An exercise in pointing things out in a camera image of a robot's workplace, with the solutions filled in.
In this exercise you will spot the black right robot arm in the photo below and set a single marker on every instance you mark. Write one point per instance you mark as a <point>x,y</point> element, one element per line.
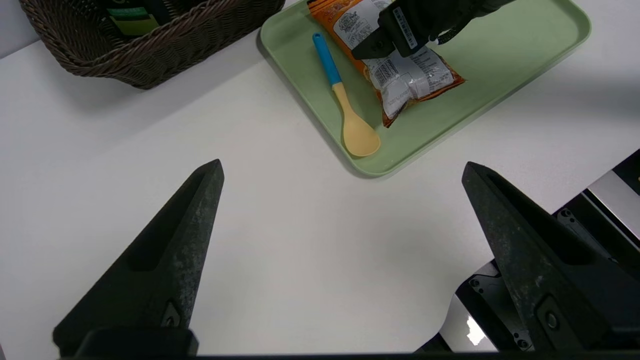
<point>492,4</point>

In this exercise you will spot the dark brown wicker basket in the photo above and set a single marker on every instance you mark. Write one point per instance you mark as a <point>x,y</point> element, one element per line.
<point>150,60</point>

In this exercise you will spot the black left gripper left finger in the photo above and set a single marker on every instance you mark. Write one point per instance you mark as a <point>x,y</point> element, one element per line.
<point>165,260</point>

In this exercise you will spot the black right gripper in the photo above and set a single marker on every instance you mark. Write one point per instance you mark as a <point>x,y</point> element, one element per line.
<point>425,20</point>

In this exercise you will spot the green plastic tray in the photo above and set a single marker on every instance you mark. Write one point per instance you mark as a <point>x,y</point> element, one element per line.
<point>500,65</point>

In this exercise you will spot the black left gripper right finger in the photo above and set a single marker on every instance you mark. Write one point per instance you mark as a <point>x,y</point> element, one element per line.
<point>540,265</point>

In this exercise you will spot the dark green pump bottle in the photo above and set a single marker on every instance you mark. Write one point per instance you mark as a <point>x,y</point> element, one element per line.
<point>132,22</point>

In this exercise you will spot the orange snack bag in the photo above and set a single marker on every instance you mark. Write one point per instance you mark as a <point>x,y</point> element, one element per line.
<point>410,80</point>

